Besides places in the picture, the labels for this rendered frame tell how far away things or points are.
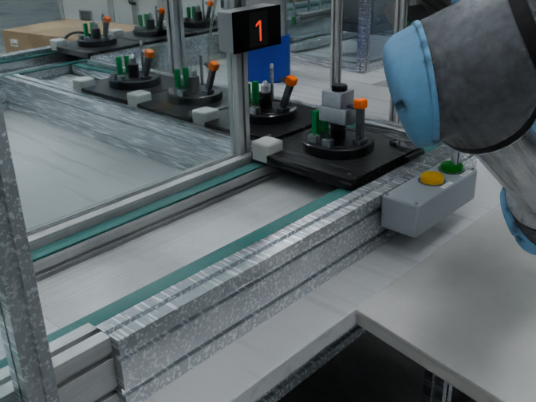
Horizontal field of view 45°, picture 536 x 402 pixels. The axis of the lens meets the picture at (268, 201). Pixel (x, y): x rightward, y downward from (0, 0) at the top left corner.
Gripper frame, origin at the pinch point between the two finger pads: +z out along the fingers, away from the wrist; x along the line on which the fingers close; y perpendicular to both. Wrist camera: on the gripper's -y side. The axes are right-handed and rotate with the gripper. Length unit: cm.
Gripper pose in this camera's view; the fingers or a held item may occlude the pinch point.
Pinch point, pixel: (452, 156)
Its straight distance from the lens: 121.4
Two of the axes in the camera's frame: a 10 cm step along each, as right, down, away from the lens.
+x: 6.7, -3.2, 6.7
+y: 7.4, 2.6, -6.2
